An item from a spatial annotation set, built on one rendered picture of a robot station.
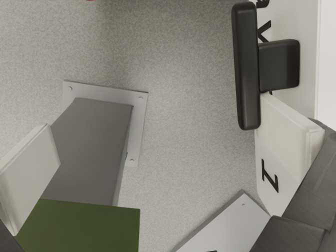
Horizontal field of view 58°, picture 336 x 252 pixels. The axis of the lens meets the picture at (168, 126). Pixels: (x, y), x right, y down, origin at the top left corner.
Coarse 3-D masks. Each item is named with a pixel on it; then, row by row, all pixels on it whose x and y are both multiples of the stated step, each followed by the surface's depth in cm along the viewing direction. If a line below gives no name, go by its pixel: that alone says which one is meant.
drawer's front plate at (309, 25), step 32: (256, 0) 23; (288, 0) 18; (320, 0) 15; (288, 32) 18; (320, 32) 15; (320, 64) 16; (288, 96) 20; (320, 96) 16; (256, 160) 29; (288, 192) 22
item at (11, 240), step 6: (0, 222) 10; (0, 228) 9; (6, 228) 9; (0, 234) 9; (6, 234) 9; (0, 240) 9; (6, 240) 9; (12, 240) 9; (0, 246) 9; (6, 246) 9; (12, 246) 8; (18, 246) 8
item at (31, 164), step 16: (48, 128) 19; (16, 144) 16; (32, 144) 16; (48, 144) 18; (0, 160) 14; (16, 160) 14; (32, 160) 16; (48, 160) 18; (0, 176) 13; (16, 176) 14; (32, 176) 16; (48, 176) 18; (0, 192) 13; (16, 192) 14; (32, 192) 15; (0, 208) 13; (16, 208) 14; (32, 208) 15; (16, 224) 13
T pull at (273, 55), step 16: (240, 16) 16; (256, 16) 16; (240, 32) 16; (256, 32) 17; (240, 48) 17; (256, 48) 17; (272, 48) 17; (288, 48) 17; (240, 64) 17; (256, 64) 17; (272, 64) 17; (288, 64) 17; (240, 80) 17; (256, 80) 17; (272, 80) 18; (288, 80) 18; (240, 96) 18; (256, 96) 18; (240, 112) 18; (256, 112) 18; (240, 128) 19; (256, 128) 19
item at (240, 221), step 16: (240, 192) 125; (224, 208) 126; (240, 208) 125; (256, 208) 126; (208, 224) 127; (224, 224) 127; (240, 224) 128; (256, 224) 128; (192, 240) 129; (208, 240) 130; (224, 240) 130; (240, 240) 130
